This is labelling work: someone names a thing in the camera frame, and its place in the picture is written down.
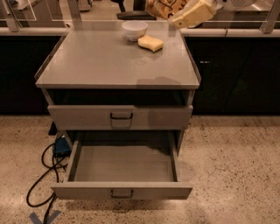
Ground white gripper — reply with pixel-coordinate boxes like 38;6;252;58
168;0;257;29

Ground crushed orange soda can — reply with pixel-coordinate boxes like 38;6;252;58
145;0;190;19

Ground grey metal drawer cabinet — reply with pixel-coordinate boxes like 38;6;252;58
36;20;200;146

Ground closed upper grey drawer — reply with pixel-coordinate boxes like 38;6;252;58
48;105;193;130

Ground open lower grey drawer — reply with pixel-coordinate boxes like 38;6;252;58
52;141;193;200

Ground yellow sponge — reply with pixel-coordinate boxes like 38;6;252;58
137;35;164;52

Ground black office chair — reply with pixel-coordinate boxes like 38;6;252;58
110;0;157;20

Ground white ceramic bowl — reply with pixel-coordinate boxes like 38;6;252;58
122;20;148;41

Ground grey background counter unit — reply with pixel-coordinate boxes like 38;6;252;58
199;0;274;29

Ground blue power adapter box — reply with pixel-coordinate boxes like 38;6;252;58
52;137;72;158

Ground blue tape floor marker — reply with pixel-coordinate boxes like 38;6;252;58
28;209;62;224

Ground black floor cable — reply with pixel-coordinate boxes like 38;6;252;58
25;142;68;224

